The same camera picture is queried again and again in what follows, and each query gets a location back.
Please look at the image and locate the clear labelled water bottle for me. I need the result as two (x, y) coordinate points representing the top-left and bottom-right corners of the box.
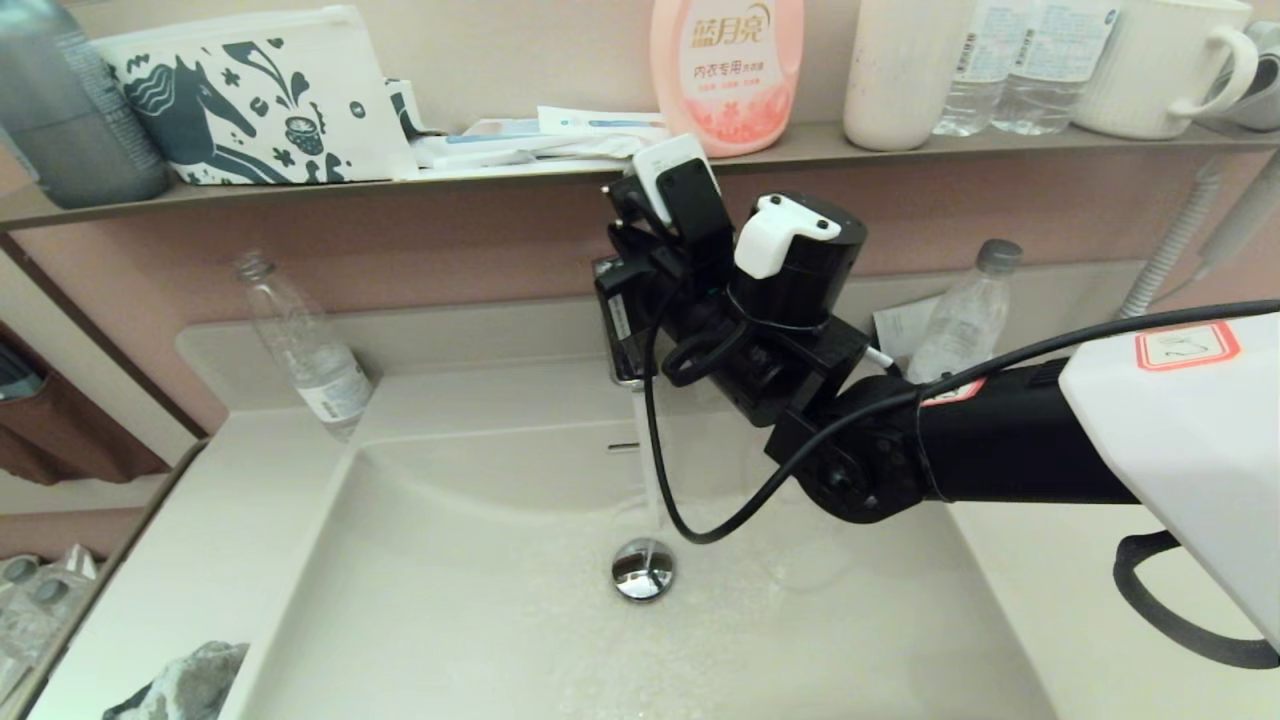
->
(932, 0), (1041, 138)
(990, 0), (1119, 136)

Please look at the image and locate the white toothbrush packet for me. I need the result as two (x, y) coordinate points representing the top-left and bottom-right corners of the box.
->
(538, 106), (669, 137)

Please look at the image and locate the chrome drain stopper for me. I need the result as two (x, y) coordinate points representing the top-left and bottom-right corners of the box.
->
(611, 537), (677, 603)

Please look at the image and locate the white blue sachet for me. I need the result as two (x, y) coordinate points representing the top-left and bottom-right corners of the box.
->
(462, 118), (546, 146)

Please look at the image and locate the grey wall shelf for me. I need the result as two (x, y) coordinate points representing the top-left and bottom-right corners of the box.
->
(0, 120), (1280, 234)

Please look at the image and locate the dark grey bottle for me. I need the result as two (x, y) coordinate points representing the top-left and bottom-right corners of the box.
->
(0, 0), (171, 210)

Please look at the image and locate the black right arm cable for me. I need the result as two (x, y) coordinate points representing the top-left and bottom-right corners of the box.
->
(643, 270), (1280, 546)

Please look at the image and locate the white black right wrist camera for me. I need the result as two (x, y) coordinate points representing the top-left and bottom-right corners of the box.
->
(603, 135), (736, 266)

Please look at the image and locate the beige tumbler cup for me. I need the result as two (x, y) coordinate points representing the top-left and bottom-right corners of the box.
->
(842, 0), (976, 152)

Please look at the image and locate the thick black cable loop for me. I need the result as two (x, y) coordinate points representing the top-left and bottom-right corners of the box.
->
(1113, 530), (1280, 671)

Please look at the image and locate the chrome faucet body spout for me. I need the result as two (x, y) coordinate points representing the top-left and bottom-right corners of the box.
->
(598, 280), (651, 393)

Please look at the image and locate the white ceramic sink basin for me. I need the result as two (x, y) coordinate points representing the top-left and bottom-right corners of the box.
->
(25, 262), (1280, 720)

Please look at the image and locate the small white patterned pouch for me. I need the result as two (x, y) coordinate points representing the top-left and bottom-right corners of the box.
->
(384, 78), (427, 139)

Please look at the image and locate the white ribbed mug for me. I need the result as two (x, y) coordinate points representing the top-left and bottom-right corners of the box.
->
(1072, 0), (1259, 141)

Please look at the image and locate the pink detergent bottle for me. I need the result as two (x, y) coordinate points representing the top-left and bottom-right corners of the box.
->
(650, 0), (805, 159)

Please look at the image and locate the grey fluffy cleaning cloth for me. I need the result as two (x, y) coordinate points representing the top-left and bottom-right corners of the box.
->
(100, 640), (251, 720)

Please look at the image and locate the white coiled cord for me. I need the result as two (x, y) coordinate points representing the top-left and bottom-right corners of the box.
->
(1115, 165), (1221, 319)

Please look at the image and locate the clear capless water bottle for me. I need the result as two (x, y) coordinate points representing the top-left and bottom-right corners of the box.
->
(234, 250), (376, 443)

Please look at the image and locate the white horse print pouch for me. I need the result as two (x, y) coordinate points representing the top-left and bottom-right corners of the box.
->
(90, 5), (419, 187)

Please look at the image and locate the clear bottle grey cap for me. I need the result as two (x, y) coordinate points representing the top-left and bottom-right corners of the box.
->
(905, 238), (1023, 386)

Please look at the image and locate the white paper card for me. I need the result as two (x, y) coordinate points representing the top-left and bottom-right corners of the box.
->
(872, 300), (941, 376)

